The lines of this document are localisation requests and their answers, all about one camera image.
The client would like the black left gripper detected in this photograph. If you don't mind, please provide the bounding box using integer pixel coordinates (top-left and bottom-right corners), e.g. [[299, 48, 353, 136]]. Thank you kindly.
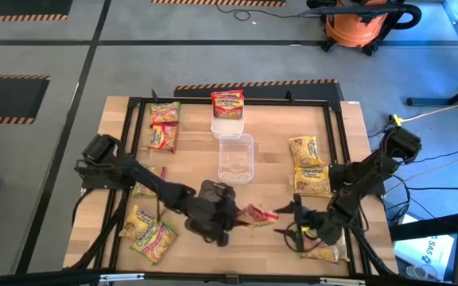
[[184, 196, 250, 247]]

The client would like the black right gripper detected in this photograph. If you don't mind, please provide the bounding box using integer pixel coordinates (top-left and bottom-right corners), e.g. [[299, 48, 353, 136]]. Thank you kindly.
[[272, 192, 340, 253]]

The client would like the green Maruchan noodle pack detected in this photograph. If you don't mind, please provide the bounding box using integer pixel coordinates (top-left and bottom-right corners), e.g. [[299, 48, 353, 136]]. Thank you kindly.
[[149, 101, 181, 129], [300, 228, 345, 264], [130, 220, 178, 265], [132, 165, 167, 199]]

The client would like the dark smoked plastic bin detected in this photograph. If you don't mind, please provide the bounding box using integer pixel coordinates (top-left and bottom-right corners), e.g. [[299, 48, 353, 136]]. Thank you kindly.
[[199, 179, 238, 207]]

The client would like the clear plastic bin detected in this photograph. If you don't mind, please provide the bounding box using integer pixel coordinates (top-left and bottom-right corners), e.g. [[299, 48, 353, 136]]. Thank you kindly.
[[217, 133, 255, 184]]

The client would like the black mat hazard-striped edge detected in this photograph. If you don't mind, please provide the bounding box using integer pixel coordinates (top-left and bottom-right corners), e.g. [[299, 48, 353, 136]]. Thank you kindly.
[[0, 73, 51, 126], [0, 0, 73, 23], [151, 0, 288, 8], [173, 78, 345, 112]]

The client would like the clear plastic cup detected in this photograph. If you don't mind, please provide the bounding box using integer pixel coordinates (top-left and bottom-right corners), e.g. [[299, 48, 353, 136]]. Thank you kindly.
[[406, 264, 439, 281]]

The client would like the black metal desk foot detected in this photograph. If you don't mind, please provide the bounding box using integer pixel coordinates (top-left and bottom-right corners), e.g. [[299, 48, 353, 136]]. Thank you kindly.
[[406, 75, 458, 108]]

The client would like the black rig crossbar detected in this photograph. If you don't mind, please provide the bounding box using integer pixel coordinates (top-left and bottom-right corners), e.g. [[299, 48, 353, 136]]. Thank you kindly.
[[0, 268, 458, 286]]

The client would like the orange shop vacuum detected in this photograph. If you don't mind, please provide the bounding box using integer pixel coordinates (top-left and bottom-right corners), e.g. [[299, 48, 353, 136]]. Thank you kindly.
[[319, 0, 393, 56]]

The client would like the silver metal bracket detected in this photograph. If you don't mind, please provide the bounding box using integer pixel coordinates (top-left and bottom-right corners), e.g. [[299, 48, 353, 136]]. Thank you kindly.
[[99, 272, 146, 284], [319, 276, 367, 286]]

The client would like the black aluminium table frame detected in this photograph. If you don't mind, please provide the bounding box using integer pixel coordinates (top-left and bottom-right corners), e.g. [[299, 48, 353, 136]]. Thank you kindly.
[[107, 89, 373, 279]]

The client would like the yellow extension cord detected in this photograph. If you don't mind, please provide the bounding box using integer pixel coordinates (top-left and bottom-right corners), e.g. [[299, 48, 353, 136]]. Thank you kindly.
[[390, 96, 458, 128]]

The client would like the black vacuum hose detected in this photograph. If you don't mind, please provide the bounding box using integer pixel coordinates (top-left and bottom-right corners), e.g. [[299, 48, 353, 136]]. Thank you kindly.
[[298, 0, 423, 31]]

